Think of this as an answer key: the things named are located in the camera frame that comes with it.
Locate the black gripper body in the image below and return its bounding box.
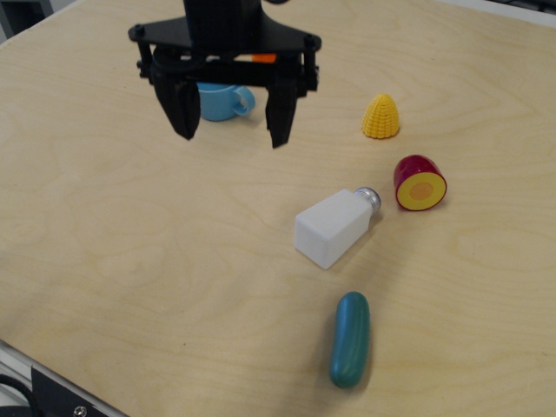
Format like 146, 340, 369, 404
128, 1, 321, 96

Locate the yellow toy corn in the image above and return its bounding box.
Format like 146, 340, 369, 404
361, 94, 400, 139

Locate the blue plastic cup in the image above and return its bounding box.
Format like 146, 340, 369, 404
197, 83, 256, 122

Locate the green toy cucumber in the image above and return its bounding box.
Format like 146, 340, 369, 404
328, 292, 370, 389

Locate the white salt shaker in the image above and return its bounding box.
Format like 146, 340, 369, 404
294, 187, 381, 269

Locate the red yellow toy fruit half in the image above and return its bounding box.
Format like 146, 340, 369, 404
394, 155, 447, 211

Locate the black corner bracket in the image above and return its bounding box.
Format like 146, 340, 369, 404
30, 365, 125, 417

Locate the black cable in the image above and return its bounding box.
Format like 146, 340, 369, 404
0, 372, 35, 417

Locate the aluminium table frame rail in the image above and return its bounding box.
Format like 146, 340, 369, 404
0, 338, 131, 417

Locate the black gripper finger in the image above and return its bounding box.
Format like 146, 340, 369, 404
152, 72, 201, 140
265, 77, 298, 149

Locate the orange toy carrot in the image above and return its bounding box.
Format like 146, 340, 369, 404
251, 53, 276, 63

